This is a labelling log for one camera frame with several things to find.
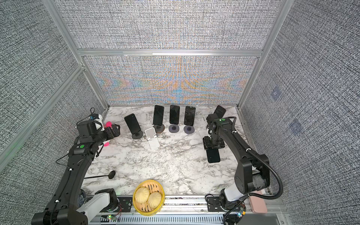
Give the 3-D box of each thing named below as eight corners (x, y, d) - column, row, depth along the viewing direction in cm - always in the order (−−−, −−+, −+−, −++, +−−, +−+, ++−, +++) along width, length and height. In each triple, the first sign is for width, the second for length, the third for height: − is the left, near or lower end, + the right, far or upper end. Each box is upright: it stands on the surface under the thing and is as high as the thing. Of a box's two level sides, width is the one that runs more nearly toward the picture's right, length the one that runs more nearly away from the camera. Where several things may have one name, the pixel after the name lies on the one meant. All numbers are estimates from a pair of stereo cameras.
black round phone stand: (134, 141, 100) (132, 137, 97) (132, 138, 102) (131, 134, 98) (144, 136, 103) (142, 132, 99) (142, 133, 105) (141, 129, 101)
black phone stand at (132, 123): (134, 138, 102) (127, 123, 88) (131, 132, 105) (124, 116, 91) (142, 134, 104) (136, 118, 90) (139, 128, 107) (133, 112, 93)
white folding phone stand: (151, 150, 96) (148, 141, 87) (147, 138, 102) (144, 129, 92) (159, 147, 97) (157, 138, 88) (156, 136, 103) (153, 126, 94)
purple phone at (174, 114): (170, 126, 106) (169, 112, 93) (171, 119, 110) (170, 104, 98) (178, 127, 106) (178, 113, 93) (179, 119, 110) (179, 105, 98)
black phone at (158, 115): (154, 127, 106) (150, 112, 93) (157, 119, 111) (154, 104, 98) (162, 129, 105) (160, 114, 92) (166, 121, 110) (164, 106, 97)
